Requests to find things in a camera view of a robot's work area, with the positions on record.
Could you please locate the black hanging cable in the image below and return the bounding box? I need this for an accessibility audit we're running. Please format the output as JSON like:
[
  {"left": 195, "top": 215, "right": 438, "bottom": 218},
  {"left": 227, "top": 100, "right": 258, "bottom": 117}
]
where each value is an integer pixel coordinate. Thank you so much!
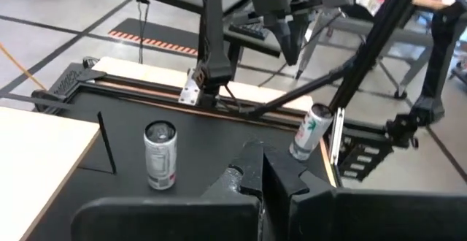
[{"left": 134, "top": 0, "right": 151, "bottom": 65}]

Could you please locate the yellow floor cable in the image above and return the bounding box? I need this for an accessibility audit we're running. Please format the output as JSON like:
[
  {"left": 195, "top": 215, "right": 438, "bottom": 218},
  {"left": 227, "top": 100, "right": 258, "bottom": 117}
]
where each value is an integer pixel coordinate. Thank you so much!
[{"left": 0, "top": 42, "right": 47, "bottom": 91}]

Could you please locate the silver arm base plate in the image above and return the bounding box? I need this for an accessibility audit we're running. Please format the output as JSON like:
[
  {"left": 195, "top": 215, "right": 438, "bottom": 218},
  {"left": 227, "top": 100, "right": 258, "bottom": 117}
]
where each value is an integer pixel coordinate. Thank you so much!
[{"left": 177, "top": 67, "right": 202, "bottom": 107}]

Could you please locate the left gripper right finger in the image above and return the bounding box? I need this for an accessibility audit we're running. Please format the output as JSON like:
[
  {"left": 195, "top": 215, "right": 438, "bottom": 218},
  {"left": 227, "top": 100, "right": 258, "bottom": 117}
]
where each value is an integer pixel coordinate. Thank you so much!
[{"left": 262, "top": 146, "right": 467, "bottom": 241}]

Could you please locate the grey table frame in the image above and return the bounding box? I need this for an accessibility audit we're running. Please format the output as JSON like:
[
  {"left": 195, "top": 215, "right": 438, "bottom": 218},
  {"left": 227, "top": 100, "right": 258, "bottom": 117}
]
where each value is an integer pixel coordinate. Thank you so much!
[{"left": 295, "top": 9, "right": 435, "bottom": 99}]

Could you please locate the black frame post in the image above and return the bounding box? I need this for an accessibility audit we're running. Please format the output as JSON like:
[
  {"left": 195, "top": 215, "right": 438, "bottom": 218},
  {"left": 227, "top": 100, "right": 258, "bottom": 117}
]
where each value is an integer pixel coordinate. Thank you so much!
[{"left": 327, "top": 0, "right": 426, "bottom": 112}]

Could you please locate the black orange-striped floor mat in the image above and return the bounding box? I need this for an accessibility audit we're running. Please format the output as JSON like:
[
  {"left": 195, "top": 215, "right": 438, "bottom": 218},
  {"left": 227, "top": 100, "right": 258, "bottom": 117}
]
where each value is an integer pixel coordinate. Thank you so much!
[{"left": 107, "top": 17, "right": 205, "bottom": 58}]

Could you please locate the white Celsius Peach Vibe can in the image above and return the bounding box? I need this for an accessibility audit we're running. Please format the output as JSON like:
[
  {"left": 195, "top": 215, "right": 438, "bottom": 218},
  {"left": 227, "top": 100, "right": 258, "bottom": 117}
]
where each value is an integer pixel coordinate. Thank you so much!
[
  {"left": 289, "top": 103, "right": 335, "bottom": 161},
  {"left": 143, "top": 119, "right": 179, "bottom": 191}
]

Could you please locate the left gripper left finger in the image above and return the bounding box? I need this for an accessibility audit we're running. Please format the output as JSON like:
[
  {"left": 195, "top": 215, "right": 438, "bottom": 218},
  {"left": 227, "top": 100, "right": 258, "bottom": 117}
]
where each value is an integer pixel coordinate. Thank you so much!
[{"left": 71, "top": 138, "right": 264, "bottom": 241}]

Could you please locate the black power strip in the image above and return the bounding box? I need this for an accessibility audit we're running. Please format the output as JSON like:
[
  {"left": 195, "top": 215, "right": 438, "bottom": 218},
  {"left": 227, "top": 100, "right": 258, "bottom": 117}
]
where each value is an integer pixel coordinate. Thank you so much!
[{"left": 335, "top": 129, "right": 397, "bottom": 183}]

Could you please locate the wooden shelf board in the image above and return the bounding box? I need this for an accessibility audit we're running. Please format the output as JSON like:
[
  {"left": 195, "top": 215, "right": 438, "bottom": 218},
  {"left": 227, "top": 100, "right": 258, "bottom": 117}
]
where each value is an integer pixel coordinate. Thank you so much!
[{"left": 0, "top": 105, "right": 101, "bottom": 241}]

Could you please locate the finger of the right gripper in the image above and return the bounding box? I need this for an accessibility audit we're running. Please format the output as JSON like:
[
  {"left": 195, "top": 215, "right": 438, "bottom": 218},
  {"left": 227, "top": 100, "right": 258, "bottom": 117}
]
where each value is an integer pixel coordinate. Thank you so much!
[
  {"left": 293, "top": 12, "right": 313, "bottom": 58},
  {"left": 271, "top": 18, "right": 298, "bottom": 67}
]

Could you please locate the black keyboard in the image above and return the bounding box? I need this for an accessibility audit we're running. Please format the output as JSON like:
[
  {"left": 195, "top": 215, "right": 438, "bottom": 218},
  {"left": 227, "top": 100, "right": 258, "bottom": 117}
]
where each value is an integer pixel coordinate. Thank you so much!
[{"left": 228, "top": 20, "right": 271, "bottom": 41}]

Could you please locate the black frame brace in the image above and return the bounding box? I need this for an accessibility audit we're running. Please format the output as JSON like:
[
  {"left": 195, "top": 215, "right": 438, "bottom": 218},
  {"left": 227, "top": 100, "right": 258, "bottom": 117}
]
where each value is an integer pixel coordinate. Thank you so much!
[{"left": 246, "top": 64, "right": 357, "bottom": 120}]

